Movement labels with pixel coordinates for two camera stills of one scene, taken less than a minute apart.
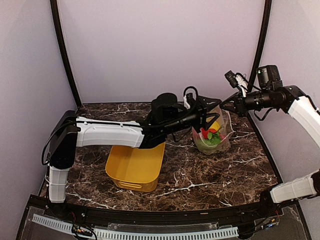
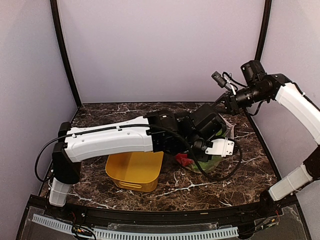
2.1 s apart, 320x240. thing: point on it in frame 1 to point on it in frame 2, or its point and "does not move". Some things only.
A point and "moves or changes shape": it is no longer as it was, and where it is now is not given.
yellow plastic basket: [135, 169] does not move
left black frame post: [64, 53] does not move
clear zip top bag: [217, 138] moves or changes shape
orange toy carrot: [211, 137] moves or changes shape
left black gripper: [202, 114] to [205, 159]
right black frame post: [266, 23] does not move
